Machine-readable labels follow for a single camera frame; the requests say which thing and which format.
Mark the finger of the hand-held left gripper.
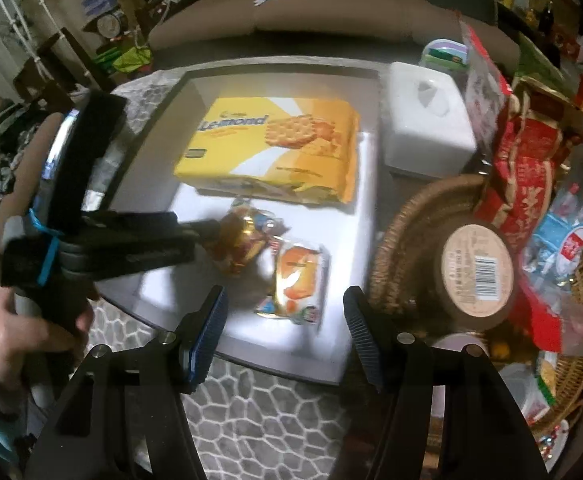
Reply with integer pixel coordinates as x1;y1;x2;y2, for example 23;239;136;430
88;240;197;283
82;210;222;251

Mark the dark wooden shelf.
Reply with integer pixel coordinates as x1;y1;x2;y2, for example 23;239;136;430
14;30;92;106

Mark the yellow cracker packet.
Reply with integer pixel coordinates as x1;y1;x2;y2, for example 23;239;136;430
172;96;362;206

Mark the gold snack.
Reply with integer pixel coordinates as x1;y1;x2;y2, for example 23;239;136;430
211;205;289;277

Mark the green lidded container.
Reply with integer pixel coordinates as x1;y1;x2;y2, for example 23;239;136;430
424;39;469;68

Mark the white coat rack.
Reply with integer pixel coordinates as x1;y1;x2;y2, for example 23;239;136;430
0;0;47;88

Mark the white tissue box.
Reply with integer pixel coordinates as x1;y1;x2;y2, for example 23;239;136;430
384;61;478;178

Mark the clear red printed bag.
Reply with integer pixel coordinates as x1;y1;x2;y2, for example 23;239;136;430
459;20;515;146

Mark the blue white snack packet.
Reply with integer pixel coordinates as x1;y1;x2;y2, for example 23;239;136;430
521;210;583;281

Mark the person's left hand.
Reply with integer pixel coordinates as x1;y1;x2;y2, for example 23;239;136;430
0;287;94;396

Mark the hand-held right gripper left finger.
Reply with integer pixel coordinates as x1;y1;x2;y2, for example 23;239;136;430
24;284;229;480

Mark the grey storage box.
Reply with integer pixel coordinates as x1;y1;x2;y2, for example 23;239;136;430
84;62;397;386

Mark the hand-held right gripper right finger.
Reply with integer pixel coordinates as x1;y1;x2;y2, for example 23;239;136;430
343;285;537;480

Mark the pile of clothes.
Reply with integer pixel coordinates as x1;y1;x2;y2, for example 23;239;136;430
0;105;47;233

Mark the small orange snack packet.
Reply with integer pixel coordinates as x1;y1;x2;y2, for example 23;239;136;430
255;237;331;328

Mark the round metal tin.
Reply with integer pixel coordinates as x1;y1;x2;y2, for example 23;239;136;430
96;14;121;40

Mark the round tub barcode lid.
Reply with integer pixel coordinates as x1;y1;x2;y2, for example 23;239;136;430
434;222;519;331

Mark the green bag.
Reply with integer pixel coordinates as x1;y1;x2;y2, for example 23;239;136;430
96;42;152;73

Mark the brown sofa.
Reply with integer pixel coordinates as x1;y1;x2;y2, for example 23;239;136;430
148;0;522;66

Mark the brown armchair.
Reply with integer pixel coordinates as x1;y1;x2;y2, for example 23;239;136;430
0;91;69;241

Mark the wicker basket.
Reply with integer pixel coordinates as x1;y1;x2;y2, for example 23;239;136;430
369;175;583;441

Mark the red snack packet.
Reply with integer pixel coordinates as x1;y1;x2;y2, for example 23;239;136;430
476;115;567;256

